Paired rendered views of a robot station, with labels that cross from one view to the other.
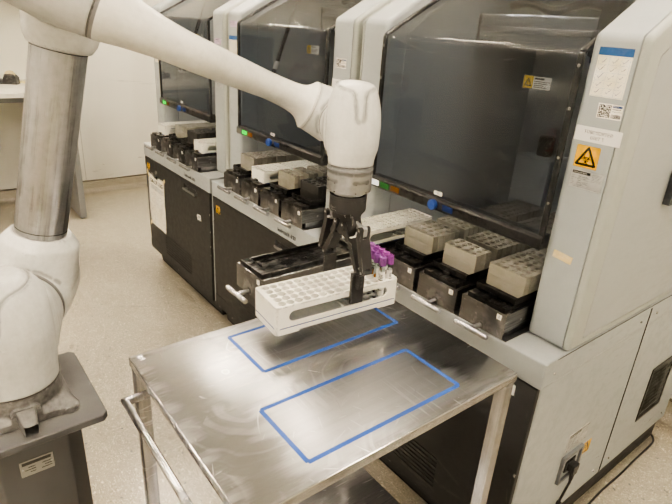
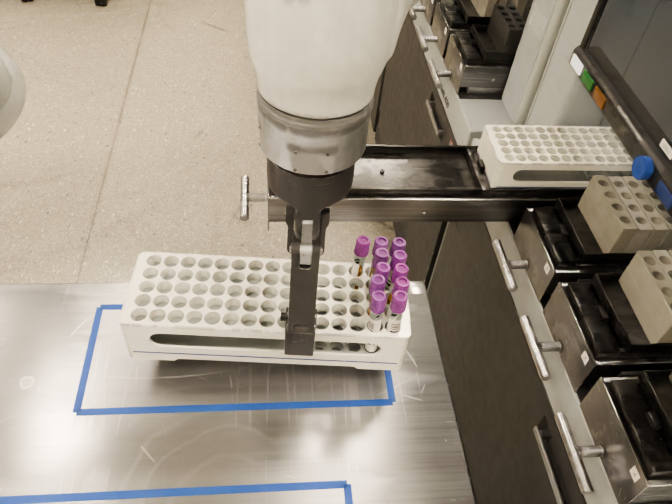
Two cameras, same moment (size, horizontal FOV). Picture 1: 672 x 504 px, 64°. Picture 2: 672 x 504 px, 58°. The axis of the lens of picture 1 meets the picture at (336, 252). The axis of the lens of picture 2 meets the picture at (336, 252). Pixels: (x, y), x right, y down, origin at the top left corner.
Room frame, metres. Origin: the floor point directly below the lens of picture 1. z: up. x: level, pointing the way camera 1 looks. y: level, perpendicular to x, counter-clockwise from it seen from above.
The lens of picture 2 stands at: (0.70, -0.24, 1.43)
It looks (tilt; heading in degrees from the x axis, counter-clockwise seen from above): 47 degrees down; 29
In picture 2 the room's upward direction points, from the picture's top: 7 degrees clockwise
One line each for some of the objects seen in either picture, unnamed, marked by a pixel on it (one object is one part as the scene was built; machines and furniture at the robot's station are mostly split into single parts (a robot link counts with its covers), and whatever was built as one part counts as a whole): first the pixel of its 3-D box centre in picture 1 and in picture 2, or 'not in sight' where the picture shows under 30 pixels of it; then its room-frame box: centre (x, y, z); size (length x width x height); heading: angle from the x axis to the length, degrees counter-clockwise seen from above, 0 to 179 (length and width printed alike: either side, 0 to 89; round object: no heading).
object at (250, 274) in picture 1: (342, 255); (459, 183); (1.49, -0.02, 0.78); 0.73 x 0.14 x 0.09; 129
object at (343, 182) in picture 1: (349, 178); (313, 119); (1.04, -0.02, 1.14); 0.09 x 0.09 x 0.06
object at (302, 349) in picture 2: (356, 287); (300, 332); (1.00, -0.05, 0.92); 0.03 x 0.01 x 0.07; 124
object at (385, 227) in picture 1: (388, 228); (573, 159); (1.61, -0.16, 0.83); 0.30 x 0.10 x 0.06; 129
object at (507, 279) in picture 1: (508, 280); not in sight; (1.24, -0.44, 0.85); 0.12 x 0.02 x 0.06; 38
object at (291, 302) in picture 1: (328, 295); (270, 310); (1.02, 0.01, 0.89); 0.30 x 0.10 x 0.06; 124
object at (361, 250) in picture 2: not in sight; (356, 273); (1.11, -0.05, 0.92); 0.02 x 0.02 x 0.11
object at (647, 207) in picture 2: (431, 237); (635, 217); (1.51, -0.28, 0.85); 0.12 x 0.02 x 0.06; 39
